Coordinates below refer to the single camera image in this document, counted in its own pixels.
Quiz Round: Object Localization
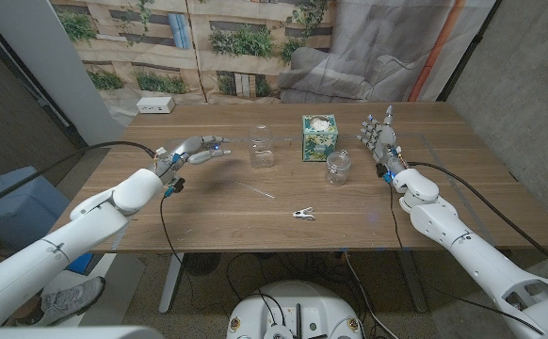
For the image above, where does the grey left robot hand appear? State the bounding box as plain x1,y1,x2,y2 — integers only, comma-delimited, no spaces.
153,135,232,192

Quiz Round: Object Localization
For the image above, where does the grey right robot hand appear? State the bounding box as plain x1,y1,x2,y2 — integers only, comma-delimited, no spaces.
356,105,407,183

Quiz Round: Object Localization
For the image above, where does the clear plastic pipette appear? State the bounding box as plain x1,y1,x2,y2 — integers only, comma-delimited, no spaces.
234,181,277,201

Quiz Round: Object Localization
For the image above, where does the glass jar with clip lid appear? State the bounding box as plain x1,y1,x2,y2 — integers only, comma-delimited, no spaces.
324,149,353,186

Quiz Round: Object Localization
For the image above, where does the green floral tissue box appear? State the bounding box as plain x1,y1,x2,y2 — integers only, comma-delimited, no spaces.
301,114,339,163

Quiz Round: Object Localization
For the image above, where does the clear glass beaker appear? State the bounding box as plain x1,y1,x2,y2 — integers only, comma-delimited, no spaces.
247,124,276,170

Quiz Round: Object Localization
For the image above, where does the white power strip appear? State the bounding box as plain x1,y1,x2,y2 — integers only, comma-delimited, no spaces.
136,96,177,115

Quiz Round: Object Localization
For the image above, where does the printed fabric backdrop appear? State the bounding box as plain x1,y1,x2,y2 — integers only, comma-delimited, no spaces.
50,0,499,126

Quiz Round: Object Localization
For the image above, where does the black round floor fan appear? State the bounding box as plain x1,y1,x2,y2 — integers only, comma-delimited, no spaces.
183,252,222,278

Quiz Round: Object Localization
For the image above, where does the black backdrop stand pole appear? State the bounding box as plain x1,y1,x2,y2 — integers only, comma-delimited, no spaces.
436,0,504,103

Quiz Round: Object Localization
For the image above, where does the metal table leg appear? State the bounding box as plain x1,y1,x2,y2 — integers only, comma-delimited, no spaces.
398,249,428,315
158,252,185,315

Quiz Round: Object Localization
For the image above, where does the blue plastic bin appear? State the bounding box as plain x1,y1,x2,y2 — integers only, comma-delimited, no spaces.
0,165,72,255

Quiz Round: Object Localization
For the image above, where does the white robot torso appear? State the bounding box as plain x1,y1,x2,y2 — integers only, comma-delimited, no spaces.
225,280,364,339

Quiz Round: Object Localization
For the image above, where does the grey sneaker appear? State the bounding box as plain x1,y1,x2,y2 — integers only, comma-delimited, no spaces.
17,276,106,327

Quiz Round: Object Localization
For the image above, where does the thin black left wrist cable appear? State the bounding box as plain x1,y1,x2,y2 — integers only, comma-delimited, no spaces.
159,195,195,293

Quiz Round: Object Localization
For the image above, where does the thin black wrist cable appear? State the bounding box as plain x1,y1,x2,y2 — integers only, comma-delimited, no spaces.
159,195,195,293
388,181,546,336

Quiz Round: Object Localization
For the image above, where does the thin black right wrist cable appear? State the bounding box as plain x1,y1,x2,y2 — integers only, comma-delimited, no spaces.
388,181,546,336

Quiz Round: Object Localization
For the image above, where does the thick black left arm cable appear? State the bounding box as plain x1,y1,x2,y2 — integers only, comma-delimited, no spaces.
0,139,157,216

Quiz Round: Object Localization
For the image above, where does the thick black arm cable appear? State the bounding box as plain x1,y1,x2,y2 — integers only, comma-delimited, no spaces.
0,139,157,216
406,161,548,279

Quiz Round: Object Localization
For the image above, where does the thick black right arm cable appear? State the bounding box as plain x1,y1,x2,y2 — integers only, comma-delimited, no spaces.
406,161,548,279

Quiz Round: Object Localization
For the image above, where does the grey floor cable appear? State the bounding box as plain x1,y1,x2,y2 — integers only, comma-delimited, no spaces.
344,251,388,339

